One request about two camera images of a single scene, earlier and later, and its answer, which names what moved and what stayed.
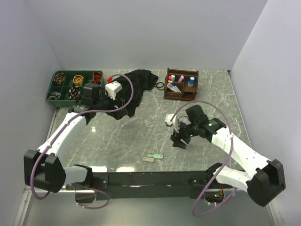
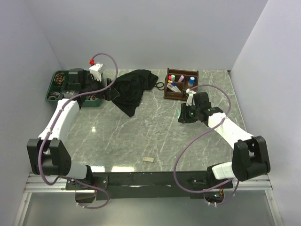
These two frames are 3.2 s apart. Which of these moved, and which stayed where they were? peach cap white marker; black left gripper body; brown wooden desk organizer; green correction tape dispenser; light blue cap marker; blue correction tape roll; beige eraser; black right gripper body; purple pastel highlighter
Moved: black right gripper body; black left gripper body; green correction tape dispenser
Stayed: purple pastel highlighter; brown wooden desk organizer; beige eraser; light blue cap marker; peach cap white marker; blue correction tape roll
